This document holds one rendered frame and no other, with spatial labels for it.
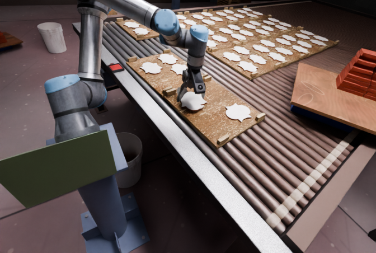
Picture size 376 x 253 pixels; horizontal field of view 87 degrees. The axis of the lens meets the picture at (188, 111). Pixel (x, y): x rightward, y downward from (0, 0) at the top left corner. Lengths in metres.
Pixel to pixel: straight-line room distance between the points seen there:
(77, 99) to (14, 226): 1.28
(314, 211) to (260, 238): 0.21
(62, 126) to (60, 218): 1.11
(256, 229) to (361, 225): 1.62
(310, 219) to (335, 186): 0.19
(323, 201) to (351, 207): 1.47
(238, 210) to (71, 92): 0.70
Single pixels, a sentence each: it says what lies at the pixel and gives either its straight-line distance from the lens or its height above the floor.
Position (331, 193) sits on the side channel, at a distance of 0.92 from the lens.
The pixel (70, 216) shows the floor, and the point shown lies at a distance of 1.80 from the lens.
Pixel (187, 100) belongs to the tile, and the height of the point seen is 0.97.
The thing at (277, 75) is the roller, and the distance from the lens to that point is 1.54.
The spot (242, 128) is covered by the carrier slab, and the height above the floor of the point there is 0.94.
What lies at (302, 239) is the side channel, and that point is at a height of 0.95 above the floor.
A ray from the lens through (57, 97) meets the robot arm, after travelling 0.81.
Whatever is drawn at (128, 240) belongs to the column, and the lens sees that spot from 1.63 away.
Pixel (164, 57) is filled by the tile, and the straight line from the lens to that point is 1.39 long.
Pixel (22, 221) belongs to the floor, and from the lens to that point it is 1.92.
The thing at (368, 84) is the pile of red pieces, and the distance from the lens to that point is 1.39.
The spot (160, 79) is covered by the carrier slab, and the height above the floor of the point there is 0.94.
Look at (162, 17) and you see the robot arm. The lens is 0.71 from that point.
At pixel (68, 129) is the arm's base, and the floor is 1.04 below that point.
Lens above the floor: 1.58
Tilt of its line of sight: 42 degrees down
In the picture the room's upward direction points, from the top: 9 degrees clockwise
